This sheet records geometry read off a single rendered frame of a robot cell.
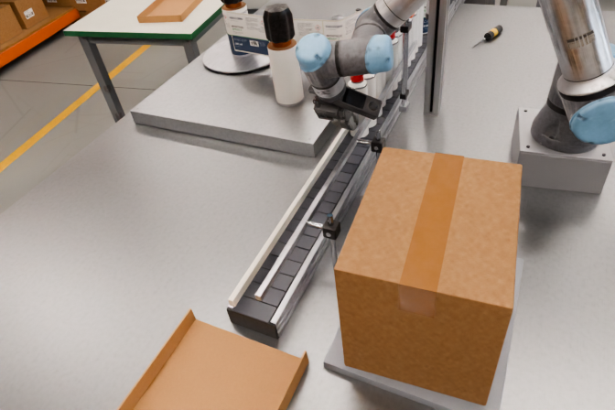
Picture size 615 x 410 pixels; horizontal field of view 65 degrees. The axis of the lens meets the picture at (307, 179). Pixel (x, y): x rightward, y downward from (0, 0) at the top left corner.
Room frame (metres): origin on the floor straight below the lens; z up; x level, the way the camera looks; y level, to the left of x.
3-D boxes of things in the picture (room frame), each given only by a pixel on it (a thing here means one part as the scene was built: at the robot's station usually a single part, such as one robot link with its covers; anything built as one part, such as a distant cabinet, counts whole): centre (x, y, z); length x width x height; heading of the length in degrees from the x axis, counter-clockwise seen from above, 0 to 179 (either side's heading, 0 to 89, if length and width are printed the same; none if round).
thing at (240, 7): (1.72, 0.17, 1.04); 0.09 x 0.09 x 0.29
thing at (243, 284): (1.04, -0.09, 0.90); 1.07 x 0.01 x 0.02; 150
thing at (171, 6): (2.57, 0.57, 0.82); 0.34 x 0.24 x 0.04; 164
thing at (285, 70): (1.34, 0.02, 1.03); 0.09 x 0.09 x 0.30
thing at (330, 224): (0.69, -0.01, 0.91); 0.07 x 0.03 x 0.17; 60
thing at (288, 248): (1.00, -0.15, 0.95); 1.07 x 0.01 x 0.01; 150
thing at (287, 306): (1.27, -0.26, 0.85); 1.65 x 0.11 x 0.05; 150
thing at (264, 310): (1.27, -0.26, 0.86); 1.65 x 0.08 x 0.04; 150
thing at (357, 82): (1.10, -0.16, 0.98); 0.05 x 0.05 x 0.20
